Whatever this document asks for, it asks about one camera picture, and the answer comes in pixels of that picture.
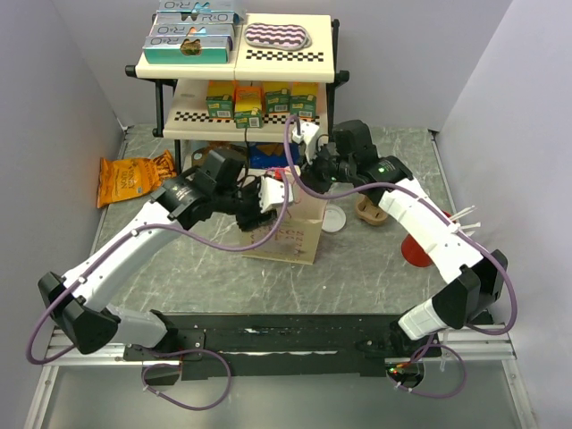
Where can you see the pink white paper bag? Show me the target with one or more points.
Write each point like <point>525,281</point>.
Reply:
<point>297,239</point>

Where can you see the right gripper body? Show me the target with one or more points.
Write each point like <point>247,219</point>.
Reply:
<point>327,170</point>

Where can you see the brown chip bag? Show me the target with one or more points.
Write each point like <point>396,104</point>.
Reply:
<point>198,156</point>

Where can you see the teal box back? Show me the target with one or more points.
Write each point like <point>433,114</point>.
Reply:
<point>202,6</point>

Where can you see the orange chip bag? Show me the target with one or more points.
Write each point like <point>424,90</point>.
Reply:
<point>126,179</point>

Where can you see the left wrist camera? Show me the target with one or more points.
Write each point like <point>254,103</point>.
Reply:
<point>275,189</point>

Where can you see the stack of white lids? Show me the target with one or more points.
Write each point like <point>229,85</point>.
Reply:
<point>334,219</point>

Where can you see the wavy striped sleep mask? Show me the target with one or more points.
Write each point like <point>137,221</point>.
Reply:
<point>287,37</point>

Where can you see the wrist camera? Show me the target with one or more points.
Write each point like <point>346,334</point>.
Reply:
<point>307,133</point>
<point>275,189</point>

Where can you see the cream three-tier shelf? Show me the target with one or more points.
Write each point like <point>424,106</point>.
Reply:
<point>180,90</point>

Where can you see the cardboard cup carrier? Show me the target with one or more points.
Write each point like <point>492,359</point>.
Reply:
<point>368,212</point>

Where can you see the orange yellow juice carton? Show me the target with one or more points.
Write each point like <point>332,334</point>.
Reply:
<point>248,107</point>

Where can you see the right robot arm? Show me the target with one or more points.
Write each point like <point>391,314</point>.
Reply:
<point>472,281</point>

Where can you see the green juice carton right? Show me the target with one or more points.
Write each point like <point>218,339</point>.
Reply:
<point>303,99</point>

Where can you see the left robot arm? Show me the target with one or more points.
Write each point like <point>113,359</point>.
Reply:
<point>79,302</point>

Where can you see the red cup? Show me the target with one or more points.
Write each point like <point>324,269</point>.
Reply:
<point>414,254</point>

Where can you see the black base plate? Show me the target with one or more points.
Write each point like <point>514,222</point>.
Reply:
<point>199,364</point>

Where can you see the green juice carton left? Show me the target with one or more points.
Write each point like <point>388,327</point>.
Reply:
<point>220,99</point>

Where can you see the green juice carton middle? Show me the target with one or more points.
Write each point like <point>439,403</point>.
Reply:
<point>277,97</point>

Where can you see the teal box front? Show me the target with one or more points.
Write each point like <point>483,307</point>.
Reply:
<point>187,50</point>

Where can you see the teal box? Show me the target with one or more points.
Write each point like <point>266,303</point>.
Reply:
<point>195,18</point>
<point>201,30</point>
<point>202,6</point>
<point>187,50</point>

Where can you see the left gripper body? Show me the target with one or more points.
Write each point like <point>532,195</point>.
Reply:
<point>247,202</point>

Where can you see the green juice carton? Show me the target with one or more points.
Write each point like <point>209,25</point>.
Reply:
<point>277,97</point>
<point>220,99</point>
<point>303,99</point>

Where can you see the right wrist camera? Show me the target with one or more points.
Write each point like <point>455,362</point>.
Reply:
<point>307,133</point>

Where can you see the blue tortilla chip bag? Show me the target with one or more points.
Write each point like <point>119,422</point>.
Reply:
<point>264,156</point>

